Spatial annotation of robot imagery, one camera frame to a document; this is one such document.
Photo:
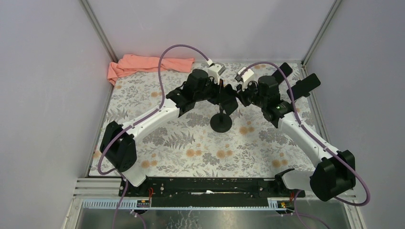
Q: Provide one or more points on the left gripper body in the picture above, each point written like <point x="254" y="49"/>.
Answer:
<point x="219" y="91"/>

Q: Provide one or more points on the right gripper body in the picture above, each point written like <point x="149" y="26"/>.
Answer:
<point x="250" y="94"/>

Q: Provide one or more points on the black round-base stand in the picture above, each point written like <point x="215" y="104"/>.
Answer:
<point x="221" y="122"/>

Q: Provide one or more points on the black phone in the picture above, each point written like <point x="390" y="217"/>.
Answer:
<point x="302" y="88"/>
<point x="228" y="99"/>

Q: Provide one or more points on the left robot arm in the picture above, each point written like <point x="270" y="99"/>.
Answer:
<point x="119" y="140"/>

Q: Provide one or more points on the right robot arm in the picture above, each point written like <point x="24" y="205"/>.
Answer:
<point x="334" y="169"/>

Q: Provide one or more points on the pink cloth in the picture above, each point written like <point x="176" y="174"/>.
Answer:
<point x="131" y="64"/>

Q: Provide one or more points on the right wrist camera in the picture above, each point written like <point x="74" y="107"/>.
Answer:
<point x="244" y="75"/>

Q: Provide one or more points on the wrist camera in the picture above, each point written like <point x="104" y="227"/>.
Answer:
<point x="244" y="75"/>
<point x="215" y="71"/>

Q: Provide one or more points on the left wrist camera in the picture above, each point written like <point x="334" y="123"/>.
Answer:
<point x="215" y="71"/>

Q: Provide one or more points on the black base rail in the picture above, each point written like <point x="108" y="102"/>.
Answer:
<point x="208" y="191"/>

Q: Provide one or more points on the aluminium frame profile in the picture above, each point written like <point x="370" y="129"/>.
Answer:
<point x="97" y="186"/>

